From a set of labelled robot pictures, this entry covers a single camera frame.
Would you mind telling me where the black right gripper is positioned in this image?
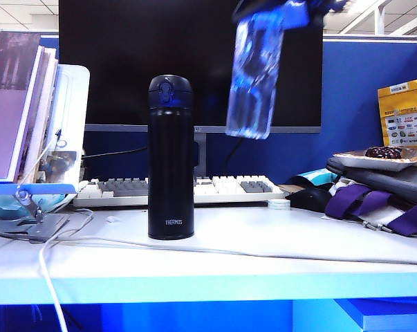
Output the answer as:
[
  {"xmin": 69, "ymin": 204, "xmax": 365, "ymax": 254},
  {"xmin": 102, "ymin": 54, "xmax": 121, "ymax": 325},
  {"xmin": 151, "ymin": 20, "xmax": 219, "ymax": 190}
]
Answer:
[{"xmin": 231, "ymin": 0, "xmax": 349, "ymax": 30}]

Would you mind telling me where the clear mineral water bottle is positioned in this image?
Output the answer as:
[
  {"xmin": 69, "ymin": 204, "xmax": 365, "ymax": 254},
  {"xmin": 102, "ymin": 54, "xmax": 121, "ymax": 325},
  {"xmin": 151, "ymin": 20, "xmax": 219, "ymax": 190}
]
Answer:
[{"xmin": 224, "ymin": 12, "xmax": 286, "ymax": 140}]

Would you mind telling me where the black Thermos flask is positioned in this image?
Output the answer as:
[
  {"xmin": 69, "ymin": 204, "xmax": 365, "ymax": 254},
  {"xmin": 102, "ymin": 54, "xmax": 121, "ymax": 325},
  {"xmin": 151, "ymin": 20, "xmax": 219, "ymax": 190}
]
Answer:
[{"xmin": 147, "ymin": 73, "xmax": 196, "ymax": 241}]

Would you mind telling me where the blue cubicle partition panel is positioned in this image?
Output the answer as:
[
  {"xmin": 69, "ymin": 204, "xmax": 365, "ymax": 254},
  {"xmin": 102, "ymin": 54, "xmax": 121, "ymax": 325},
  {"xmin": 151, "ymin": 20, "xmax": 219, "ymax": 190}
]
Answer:
[{"xmin": 0, "ymin": 32, "xmax": 417, "ymax": 187}]

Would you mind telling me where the black computer monitor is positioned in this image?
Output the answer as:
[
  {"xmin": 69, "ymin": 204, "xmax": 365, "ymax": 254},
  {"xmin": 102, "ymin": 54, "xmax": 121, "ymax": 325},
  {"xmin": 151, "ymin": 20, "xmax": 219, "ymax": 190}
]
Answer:
[{"xmin": 58, "ymin": 0, "xmax": 324, "ymax": 178}]

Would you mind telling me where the yellow printed package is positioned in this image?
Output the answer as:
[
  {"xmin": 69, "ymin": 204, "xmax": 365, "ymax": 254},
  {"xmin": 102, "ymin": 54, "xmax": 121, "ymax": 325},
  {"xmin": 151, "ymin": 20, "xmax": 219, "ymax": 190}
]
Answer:
[{"xmin": 376, "ymin": 76, "xmax": 417, "ymax": 154}]

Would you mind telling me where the teal patterned package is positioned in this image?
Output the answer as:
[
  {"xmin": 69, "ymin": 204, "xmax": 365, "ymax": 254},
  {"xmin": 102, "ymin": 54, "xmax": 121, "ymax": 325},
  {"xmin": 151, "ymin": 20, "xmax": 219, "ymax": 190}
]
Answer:
[{"xmin": 292, "ymin": 167, "xmax": 337, "ymax": 187}]

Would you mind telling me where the dark glazed pastry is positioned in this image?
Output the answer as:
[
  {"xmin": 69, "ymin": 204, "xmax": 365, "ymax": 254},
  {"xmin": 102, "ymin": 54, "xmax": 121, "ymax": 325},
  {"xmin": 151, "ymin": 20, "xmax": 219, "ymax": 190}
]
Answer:
[{"xmin": 364, "ymin": 145, "xmax": 405, "ymax": 160}]

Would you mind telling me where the beige and grey keyboard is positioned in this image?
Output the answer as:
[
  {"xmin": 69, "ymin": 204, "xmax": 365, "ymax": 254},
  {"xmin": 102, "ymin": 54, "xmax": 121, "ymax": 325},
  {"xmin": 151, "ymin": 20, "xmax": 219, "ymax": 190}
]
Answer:
[{"xmin": 72, "ymin": 175, "xmax": 286, "ymax": 209}]

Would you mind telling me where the black computer mouse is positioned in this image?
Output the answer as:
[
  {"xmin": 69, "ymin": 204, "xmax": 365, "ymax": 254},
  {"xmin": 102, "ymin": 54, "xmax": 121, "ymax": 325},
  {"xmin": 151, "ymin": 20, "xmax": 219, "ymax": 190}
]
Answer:
[{"xmin": 285, "ymin": 187, "xmax": 333, "ymax": 211}]

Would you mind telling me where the shiny plastic food tray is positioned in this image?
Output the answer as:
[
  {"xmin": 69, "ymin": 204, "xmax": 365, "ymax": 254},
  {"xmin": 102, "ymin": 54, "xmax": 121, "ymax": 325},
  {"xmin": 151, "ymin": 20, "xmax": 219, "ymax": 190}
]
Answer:
[{"xmin": 331, "ymin": 146, "xmax": 417, "ymax": 173}]

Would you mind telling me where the grey laptop sleeve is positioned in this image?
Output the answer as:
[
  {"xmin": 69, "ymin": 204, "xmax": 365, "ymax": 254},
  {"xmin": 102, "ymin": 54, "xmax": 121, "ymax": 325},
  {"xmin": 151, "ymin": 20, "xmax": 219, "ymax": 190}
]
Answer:
[{"xmin": 324, "ymin": 156, "xmax": 417, "ymax": 205}]

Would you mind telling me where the white plastic stand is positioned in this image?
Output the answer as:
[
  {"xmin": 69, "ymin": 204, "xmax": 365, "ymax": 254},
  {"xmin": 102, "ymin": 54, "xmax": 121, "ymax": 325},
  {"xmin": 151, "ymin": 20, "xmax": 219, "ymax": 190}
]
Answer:
[{"xmin": 38, "ymin": 63, "xmax": 92, "ymax": 185}]

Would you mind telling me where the stack of upright books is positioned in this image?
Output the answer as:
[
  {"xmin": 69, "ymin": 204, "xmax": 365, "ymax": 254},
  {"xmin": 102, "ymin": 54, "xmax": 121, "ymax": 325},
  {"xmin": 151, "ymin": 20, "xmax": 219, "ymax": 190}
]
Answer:
[{"xmin": 17, "ymin": 46, "xmax": 61, "ymax": 185}]

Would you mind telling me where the small photo card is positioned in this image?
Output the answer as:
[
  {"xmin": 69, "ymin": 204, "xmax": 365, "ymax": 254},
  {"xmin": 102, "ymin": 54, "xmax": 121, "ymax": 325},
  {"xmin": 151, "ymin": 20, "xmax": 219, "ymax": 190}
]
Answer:
[{"xmin": 37, "ymin": 149, "xmax": 79, "ymax": 185}]

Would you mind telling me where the blue book holder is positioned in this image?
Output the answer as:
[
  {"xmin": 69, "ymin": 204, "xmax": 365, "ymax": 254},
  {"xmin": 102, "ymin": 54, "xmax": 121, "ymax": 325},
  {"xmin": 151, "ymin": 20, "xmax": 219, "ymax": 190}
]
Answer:
[{"xmin": 0, "ymin": 181, "xmax": 80, "ymax": 197}]

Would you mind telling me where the blue drawer box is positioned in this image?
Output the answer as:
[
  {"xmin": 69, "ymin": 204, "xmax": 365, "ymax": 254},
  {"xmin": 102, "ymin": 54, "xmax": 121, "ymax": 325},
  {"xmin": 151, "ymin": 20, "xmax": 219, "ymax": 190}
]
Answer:
[{"xmin": 334, "ymin": 298, "xmax": 417, "ymax": 332}]

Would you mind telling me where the teal face mask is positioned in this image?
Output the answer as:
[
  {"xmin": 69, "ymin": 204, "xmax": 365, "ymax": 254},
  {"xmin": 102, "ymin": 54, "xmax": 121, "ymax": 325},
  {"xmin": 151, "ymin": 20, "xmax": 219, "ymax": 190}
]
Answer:
[{"xmin": 0, "ymin": 192, "xmax": 66, "ymax": 219}]

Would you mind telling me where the black monitor signal cable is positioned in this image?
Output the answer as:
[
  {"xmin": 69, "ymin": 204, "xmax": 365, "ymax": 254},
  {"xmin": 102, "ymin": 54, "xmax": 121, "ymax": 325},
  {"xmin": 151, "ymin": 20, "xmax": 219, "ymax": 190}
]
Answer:
[{"xmin": 224, "ymin": 137, "xmax": 246, "ymax": 174}]

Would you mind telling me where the white bag with purple straps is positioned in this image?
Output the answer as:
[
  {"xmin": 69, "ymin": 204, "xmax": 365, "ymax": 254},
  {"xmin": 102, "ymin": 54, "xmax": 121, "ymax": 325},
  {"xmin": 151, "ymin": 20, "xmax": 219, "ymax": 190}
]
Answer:
[{"xmin": 321, "ymin": 177, "xmax": 417, "ymax": 240}]

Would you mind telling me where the black monitor power cable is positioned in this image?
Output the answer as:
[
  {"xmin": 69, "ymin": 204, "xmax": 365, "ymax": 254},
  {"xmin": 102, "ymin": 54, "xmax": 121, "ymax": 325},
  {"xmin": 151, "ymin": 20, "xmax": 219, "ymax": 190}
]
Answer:
[{"xmin": 81, "ymin": 146, "xmax": 150, "ymax": 160}]

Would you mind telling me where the long grey cable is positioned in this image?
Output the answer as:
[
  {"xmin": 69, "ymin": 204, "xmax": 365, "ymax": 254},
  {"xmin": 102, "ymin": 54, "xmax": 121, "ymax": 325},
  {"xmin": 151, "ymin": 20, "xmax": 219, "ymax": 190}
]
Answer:
[{"xmin": 47, "ymin": 236, "xmax": 417, "ymax": 266}]

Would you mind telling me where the silver metal clip bracket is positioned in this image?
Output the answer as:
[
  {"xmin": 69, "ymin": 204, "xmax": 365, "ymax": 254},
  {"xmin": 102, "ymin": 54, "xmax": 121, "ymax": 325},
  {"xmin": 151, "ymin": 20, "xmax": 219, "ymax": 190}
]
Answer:
[{"xmin": 15, "ymin": 187, "xmax": 46, "ymax": 223}]

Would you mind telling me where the grey metal base plate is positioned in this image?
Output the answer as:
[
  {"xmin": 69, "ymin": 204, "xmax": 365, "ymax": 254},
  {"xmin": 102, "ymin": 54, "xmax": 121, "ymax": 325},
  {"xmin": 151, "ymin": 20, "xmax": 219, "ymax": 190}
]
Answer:
[{"xmin": 0, "ymin": 212, "xmax": 71, "ymax": 243}]

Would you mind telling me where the white charging cable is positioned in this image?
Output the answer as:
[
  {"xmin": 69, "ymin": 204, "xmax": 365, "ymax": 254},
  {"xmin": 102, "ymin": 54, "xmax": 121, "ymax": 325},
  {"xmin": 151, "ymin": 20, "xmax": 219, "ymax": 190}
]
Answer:
[{"xmin": 37, "ymin": 206, "xmax": 95, "ymax": 332}]

